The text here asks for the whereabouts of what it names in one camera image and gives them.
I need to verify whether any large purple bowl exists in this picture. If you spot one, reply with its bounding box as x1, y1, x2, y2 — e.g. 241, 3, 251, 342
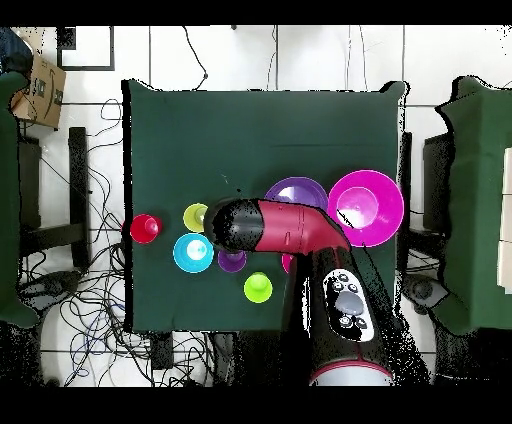
263, 176, 330, 213

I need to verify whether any yellow cup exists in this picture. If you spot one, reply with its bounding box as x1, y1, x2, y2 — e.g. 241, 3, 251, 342
182, 202, 210, 234

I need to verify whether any small light blue bowl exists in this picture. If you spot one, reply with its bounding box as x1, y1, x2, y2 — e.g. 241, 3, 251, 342
172, 232, 215, 274

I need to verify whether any green covered side table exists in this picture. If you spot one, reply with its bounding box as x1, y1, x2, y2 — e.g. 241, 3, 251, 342
0, 70, 41, 329
433, 75, 512, 336

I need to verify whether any dark blue fabric item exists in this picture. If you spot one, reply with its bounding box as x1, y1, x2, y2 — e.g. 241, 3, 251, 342
0, 26, 34, 75

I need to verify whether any black stand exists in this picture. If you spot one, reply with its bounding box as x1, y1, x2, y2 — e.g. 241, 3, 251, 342
19, 126, 91, 268
421, 133, 455, 235

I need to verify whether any dark green table cloth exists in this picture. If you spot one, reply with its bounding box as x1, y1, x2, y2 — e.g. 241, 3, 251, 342
121, 78, 409, 334

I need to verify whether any cardboard box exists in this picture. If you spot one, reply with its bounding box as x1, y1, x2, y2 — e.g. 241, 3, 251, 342
9, 54, 67, 130

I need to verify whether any black floor frame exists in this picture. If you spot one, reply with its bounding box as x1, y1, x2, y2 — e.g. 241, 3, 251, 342
56, 26, 116, 72

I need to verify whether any purple cup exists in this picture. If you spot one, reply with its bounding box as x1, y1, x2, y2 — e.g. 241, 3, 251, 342
217, 249, 248, 274

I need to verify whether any black power strip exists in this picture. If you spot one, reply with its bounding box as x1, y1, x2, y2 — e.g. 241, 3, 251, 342
150, 331, 174, 371

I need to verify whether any black pedestal leg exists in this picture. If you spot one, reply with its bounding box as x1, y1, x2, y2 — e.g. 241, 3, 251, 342
401, 273, 450, 315
21, 269, 85, 299

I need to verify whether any tangle of cables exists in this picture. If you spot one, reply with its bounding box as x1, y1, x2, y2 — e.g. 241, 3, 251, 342
19, 97, 209, 385

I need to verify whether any black floor cable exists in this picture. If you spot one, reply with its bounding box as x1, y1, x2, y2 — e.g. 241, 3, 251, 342
182, 26, 209, 92

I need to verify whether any large pink bowl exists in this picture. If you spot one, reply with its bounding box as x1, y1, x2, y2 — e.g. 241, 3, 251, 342
327, 169, 405, 248

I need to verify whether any red cup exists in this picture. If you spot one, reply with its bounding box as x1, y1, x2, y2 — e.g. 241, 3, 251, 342
128, 213, 164, 245

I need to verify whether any green cup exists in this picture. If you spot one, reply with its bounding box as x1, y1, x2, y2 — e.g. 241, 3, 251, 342
243, 271, 274, 304

